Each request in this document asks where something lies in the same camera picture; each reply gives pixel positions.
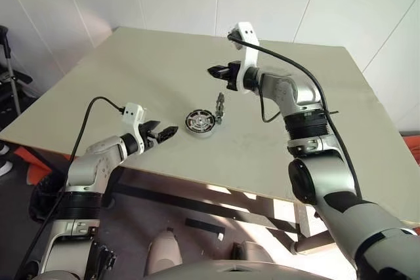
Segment beige right robot leg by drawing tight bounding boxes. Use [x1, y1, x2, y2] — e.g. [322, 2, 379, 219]
[234, 240, 273, 263]

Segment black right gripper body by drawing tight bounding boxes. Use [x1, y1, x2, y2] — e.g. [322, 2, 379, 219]
[225, 60, 243, 92]

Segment grey robot torso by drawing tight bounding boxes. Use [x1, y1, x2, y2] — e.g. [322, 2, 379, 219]
[144, 258, 358, 280]

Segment black round textured object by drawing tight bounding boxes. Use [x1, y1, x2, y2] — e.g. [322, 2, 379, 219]
[28, 176, 68, 224]

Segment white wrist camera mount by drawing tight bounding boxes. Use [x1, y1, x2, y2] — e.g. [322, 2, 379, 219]
[121, 102, 147, 155]
[227, 22, 261, 93]

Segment black flat floor strip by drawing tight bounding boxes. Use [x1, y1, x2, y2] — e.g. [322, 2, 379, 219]
[185, 216, 226, 233]

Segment beige left robot leg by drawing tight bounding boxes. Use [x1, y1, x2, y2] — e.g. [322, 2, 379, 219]
[144, 229, 183, 274]

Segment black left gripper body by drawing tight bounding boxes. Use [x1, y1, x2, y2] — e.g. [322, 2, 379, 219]
[140, 125, 161, 151]

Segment silver stator housing copper windings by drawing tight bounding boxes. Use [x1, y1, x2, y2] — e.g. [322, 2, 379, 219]
[184, 109, 217, 137]

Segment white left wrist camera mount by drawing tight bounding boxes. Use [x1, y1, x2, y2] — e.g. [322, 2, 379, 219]
[121, 102, 147, 155]

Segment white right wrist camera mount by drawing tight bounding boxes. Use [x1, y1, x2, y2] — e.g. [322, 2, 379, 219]
[227, 22, 261, 93]

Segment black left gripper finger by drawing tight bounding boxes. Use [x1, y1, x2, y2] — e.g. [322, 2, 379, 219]
[157, 125, 180, 144]
[142, 119, 162, 131]

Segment spoked silver rotor black rim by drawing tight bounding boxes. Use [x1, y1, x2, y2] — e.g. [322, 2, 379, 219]
[187, 111, 213, 132]

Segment beige robot leg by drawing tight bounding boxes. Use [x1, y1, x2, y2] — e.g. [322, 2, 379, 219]
[234, 240, 273, 263]
[144, 229, 183, 274]

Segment silver motor cover circuit board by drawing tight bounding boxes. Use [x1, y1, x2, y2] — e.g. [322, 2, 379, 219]
[213, 91, 227, 127]

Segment black robot hip mechanism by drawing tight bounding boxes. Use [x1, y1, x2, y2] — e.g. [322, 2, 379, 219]
[90, 242, 117, 277]

